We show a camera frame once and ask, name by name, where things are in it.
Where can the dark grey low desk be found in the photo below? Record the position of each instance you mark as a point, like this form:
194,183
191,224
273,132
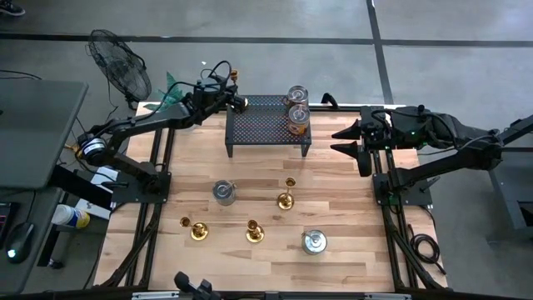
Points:
25,279

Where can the silver tin can orange label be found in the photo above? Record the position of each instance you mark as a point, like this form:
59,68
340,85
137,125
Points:
299,118

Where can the black floor fan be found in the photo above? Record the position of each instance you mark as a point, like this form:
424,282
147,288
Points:
121,66

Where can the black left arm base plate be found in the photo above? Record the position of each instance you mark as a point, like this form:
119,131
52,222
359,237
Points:
133,196

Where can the tall brass candlestick holder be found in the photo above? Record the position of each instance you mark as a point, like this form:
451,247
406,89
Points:
285,201

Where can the black computer mouse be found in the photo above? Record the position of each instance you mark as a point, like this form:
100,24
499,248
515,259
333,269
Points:
18,241

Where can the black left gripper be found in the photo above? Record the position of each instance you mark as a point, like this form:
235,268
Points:
214,95

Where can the white wipes canister yellow lid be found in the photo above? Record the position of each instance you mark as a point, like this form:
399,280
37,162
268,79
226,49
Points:
68,216

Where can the medium brass candlestick holder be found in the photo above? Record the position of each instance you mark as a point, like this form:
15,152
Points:
199,231
255,234

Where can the white paper sheet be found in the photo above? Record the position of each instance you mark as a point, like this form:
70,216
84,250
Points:
89,207

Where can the short brass candlestick holder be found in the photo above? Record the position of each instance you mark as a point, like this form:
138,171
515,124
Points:
234,75

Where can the black aluminium table frame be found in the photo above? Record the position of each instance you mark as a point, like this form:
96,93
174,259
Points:
158,146

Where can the dark grey table frame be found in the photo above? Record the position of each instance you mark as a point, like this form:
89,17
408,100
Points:
506,196

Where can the person's shoe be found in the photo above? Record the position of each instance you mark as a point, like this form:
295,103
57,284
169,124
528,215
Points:
10,8

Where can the black keyboard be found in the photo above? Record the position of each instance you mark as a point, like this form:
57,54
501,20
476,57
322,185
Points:
3,221

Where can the grey raised desk top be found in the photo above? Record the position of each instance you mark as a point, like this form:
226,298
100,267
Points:
37,133

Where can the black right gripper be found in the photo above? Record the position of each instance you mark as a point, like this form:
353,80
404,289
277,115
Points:
377,129

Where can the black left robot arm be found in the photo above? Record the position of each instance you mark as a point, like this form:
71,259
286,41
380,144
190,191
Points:
137,123

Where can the silver metal bracket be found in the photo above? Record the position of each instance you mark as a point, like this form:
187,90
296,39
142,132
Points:
387,297
155,296

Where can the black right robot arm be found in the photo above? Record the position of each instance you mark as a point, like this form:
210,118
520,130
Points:
437,129

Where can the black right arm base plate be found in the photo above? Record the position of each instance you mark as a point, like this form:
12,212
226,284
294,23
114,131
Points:
418,198

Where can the black perforated metal shelf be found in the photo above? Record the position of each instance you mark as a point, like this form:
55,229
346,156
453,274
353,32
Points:
266,125

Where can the black desk foot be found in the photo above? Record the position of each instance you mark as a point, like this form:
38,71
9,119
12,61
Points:
50,250

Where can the green plant in white pot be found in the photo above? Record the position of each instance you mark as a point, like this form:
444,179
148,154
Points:
168,96

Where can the yellow power plug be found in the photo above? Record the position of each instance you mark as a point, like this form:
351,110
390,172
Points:
74,148

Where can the white booklet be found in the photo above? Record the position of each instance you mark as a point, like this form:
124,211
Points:
104,177

